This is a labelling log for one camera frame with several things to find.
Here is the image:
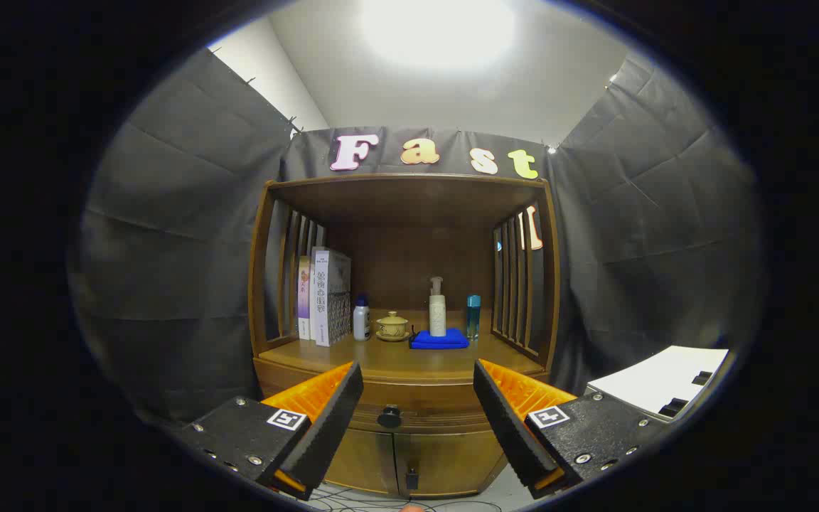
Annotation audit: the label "brown wooden cabinet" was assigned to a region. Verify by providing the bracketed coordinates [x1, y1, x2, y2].
[248, 173, 561, 498]

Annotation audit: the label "white grey plastic case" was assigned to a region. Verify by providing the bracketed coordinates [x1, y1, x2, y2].
[585, 346, 730, 422]

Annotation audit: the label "black floor cables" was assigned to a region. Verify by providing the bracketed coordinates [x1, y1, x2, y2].
[306, 484, 503, 512]

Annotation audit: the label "blue folded cloth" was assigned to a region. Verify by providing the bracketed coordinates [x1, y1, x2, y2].
[409, 327, 470, 351]

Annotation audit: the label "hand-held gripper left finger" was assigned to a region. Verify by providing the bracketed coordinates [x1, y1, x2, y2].
[168, 361, 365, 501]

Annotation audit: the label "wooden countertop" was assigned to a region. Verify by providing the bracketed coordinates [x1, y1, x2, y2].
[257, 309, 545, 381]

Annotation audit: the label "wooden cabinet door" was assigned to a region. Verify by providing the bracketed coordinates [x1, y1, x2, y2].
[324, 427, 396, 495]
[394, 430, 510, 497]

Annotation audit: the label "white pump bottle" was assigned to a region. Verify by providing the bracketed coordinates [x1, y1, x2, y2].
[429, 277, 447, 338]

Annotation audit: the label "thin purple book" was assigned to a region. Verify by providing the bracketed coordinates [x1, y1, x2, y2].
[297, 256, 313, 341]

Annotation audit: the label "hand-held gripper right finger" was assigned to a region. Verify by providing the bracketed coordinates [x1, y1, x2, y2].
[472, 358, 673, 500]

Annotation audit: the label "black backdrop cloth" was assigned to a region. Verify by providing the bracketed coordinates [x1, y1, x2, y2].
[68, 46, 766, 427]

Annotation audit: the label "white bottle with blue cap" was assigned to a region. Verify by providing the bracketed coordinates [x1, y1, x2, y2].
[353, 294, 372, 342]

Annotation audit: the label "yellow lidded teacup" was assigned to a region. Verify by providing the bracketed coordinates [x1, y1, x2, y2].
[375, 311, 411, 343]

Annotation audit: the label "thick white book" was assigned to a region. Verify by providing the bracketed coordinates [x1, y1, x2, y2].
[312, 247, 353, 347]

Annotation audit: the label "wooden drawer with black knob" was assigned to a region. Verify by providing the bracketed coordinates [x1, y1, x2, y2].
[255, 359, 551, 434]

